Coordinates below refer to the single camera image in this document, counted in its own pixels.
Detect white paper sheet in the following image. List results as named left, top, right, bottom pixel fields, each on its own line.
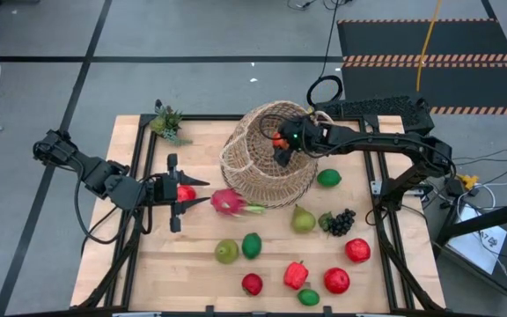
left=446, top=206, right=507, bottom=274

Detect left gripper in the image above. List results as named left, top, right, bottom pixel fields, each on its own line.
left=146, top=153, right=212, bottom=234

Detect green pear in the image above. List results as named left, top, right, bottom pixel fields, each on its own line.
left=214, top=239, right=240, bottom=265
left=290, top=203, right=317, bottom=235

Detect black perforated panel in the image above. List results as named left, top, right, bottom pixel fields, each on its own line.
left=314, top=95, right=435, bottom=136

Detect yellow hanging cable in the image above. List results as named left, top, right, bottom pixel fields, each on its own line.
left=415, top=0, right=444, bottom=92

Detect pink dragon fruit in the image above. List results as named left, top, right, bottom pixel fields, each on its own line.
left=209, top=188, right=267, bottom=218

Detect red bell pepper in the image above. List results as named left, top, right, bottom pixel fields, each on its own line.
left=283, top=260, right=310, bottom=291

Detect woven wicker basket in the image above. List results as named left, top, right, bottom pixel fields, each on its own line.
left=218, top=100, right=334, bottom=210

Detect black floor cable with loop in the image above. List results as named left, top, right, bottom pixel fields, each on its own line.
left=305, top=0, right=345, bottom=107

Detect green succulent plant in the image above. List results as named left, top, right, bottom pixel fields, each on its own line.
left=149, top=99, right=194, bottom=147

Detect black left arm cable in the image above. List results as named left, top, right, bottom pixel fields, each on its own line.
left=73, top=166, right=153, bottom=246

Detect green lime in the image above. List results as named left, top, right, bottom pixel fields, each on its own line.
left=297, top=288, right=321, bottom=307
left=316, top=168, right=343, bottom=188
left=241, top=232, right=263, bottom=261

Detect black looped camera cable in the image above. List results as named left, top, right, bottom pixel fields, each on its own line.
left=259, top=113, right=282, bottom=142

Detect red apple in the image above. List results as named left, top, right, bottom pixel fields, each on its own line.
left=323, top=267, right=351, bottom=295

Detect black hazard-striped floor mat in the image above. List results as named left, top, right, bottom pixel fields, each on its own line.
left=336, top=18, right=507, bottom=61
left=341, top=61, right=507, bottom=116

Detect large red strawberry toy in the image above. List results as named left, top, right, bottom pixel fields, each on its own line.
left=241, top=272, right=264, bottom=297

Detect dark grapes with leaf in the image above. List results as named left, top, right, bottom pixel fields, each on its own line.
left=317, top=208, right=357, bottom=238

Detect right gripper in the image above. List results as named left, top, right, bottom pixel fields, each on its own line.
left=273, top=115, right=327, bottom=168

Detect orange-red round fruit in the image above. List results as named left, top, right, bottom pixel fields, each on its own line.
left=271, top=131, right=290, bottom=151

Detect yellow clamp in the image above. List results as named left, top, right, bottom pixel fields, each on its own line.
left=458, top=174, right=480, bottom=191

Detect black side stand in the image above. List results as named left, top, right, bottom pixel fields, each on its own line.
left=433, top=197, right=507, bottom=309

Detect red pomegranate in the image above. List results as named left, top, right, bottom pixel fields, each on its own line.
left=344, top=238, right=372, bottom=264
left=176, top=185, right=198, bottom=203

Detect black metal table frame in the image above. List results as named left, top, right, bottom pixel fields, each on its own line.
left=70, top=113, right=446, bottom=317

